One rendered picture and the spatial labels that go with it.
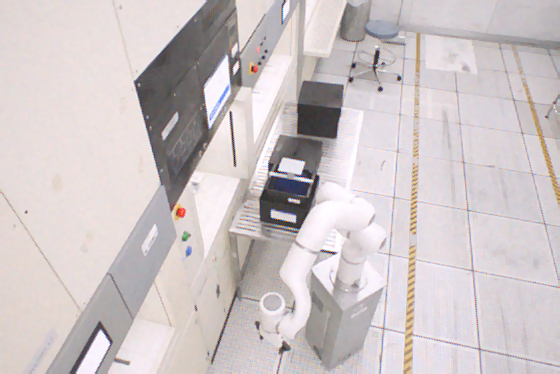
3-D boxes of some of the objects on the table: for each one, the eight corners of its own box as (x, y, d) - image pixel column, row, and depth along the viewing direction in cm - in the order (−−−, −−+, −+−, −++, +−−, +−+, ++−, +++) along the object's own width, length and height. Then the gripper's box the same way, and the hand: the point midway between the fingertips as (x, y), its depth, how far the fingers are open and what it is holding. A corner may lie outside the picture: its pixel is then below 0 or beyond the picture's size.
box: (337, 139, 287) (341, 108, 269) (295, 134, 290) (296, 103, 272) (340, 114, 307) (344, 84, 288) (301, 110, 310) (302, 79, 291)
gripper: (247, 316, 152) (248, 337, 164) (284, 347, 144) (283, 366, 157) (260, 302, 156) (261, 324, 168) (298, 331, 149) (296, 351, 161)
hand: (272, 343), depth 162 cm, fingers open, 8 cm apart
